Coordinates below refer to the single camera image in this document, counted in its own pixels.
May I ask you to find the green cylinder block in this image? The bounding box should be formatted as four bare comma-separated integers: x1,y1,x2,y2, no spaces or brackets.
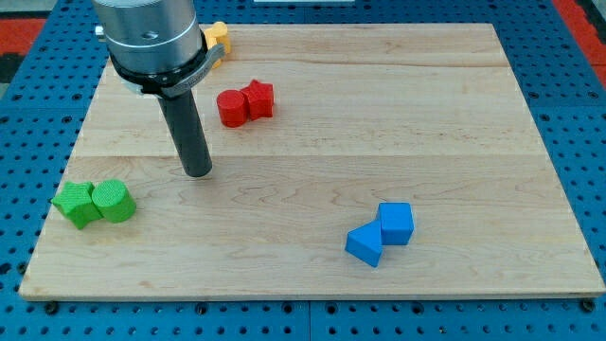
92,179,136,223

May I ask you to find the wooden board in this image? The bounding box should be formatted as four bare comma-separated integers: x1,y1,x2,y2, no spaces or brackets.
19,24,605,302

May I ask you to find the red star block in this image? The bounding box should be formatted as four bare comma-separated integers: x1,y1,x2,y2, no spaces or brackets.
241,80,275,120

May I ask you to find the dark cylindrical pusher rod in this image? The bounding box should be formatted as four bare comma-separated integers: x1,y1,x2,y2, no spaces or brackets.
158,91,212,177

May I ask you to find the green star block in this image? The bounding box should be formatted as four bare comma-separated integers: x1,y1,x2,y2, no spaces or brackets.
51,181,103,230

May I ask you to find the red cylinder block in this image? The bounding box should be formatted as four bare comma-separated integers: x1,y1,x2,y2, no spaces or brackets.
217,89,248,128

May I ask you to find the blue cube block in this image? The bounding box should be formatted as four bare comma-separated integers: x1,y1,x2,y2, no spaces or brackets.
377,202,415,245

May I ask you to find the black clamp ring with bracket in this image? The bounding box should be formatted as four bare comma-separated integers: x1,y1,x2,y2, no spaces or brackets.
110,44,225,99

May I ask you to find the blue triangular prism block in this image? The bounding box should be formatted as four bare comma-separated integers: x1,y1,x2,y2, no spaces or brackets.
345,220,383,267

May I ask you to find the yellow block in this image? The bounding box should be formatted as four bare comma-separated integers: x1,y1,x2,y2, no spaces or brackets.
203,21,231,55

